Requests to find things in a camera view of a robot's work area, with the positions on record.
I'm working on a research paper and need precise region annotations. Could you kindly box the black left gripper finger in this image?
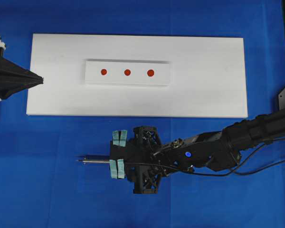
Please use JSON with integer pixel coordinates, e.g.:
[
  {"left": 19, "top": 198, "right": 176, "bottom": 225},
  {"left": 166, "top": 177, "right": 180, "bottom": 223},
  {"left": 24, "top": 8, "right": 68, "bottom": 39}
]
[
  {"left": 0, "top": 56, "right": 43, "bottom": 80},
  {"left": 0, "top": 77, "right": 43, "bottom": 100}
]

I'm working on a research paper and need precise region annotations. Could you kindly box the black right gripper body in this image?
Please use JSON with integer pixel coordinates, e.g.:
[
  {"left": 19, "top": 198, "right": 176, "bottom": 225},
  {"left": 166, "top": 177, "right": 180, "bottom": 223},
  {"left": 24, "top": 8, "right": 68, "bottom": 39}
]
[{"left": 127, "top": 126, "right": 178, "bottom": 194}]

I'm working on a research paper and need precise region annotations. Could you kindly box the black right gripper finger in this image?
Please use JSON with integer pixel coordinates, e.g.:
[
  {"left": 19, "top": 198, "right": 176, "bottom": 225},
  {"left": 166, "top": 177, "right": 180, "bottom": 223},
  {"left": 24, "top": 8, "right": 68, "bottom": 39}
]
[
  {"left": 109, "top": 159, "right": 132, "bottom": 180},
  {"left": 109, "top": 130, "right": 134, "bottom": 160}
]

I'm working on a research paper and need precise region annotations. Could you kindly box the red soldering iron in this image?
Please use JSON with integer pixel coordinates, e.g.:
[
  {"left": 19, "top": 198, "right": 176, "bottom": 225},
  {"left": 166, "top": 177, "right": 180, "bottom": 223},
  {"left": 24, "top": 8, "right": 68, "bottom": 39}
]
[{"left": 77, "top": 155, "right": 109, "bottom": 164}]

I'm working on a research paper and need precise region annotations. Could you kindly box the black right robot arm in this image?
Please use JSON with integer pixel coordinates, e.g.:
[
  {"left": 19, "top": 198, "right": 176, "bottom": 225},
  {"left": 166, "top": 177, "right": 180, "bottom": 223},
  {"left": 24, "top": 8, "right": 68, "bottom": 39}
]
[{"left": 109, "top": 110, "right": 285, "bottom": 194}]

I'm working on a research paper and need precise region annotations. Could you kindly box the small white raised plate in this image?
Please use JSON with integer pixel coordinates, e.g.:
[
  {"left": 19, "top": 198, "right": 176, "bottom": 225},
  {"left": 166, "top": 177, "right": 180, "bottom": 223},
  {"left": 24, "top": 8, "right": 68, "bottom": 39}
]
[{"left": 85, "top": 59, "right": 171, "bottom": 86}]

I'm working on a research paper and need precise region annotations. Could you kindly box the large white board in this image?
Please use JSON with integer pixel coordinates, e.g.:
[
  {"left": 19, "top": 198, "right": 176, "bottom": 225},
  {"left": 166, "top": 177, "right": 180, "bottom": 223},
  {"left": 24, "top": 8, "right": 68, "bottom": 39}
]
[{"left": 27, "top": 34, "right": 248, "bottom": 118}]

